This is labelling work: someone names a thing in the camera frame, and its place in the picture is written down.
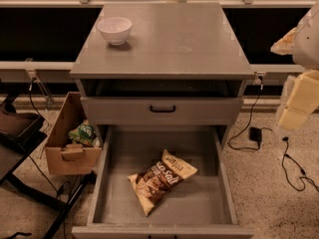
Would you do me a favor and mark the black drawer handle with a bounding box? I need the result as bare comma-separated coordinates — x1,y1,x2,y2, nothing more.
150,106,176,114

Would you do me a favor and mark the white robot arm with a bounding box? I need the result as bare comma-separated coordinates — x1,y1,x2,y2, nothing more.
270,3,319,135

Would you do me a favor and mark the grey drawer cabinet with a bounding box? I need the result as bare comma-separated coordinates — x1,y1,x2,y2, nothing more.
70,1,253,143

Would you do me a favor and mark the closed grey top drawer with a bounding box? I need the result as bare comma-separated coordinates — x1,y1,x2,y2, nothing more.
81,97,243,125

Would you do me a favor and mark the cardboard box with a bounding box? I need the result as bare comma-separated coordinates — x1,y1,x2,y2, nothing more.
45,92,101,175

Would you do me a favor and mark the white bowl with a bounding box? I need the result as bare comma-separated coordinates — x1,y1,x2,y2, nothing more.
98,17,133,45

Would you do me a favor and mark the open grey middle drawer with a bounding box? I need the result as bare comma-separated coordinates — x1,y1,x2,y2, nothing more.
71,125,255,239

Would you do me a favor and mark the grey metal railing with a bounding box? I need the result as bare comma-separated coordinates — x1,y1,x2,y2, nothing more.
0,0,319,109

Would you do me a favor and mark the green snack bag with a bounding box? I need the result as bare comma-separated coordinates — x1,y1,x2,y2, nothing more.
68,119,100,147

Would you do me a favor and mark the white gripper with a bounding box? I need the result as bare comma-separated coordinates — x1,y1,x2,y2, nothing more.
278,70,319,130

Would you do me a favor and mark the black table stand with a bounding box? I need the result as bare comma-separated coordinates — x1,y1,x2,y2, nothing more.
0,93,98,239

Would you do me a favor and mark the brown chip bag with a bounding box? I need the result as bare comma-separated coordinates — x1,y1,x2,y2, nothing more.
128,149,197,216

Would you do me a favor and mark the black cable left floor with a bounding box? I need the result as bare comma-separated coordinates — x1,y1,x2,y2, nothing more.
27,77,73,239

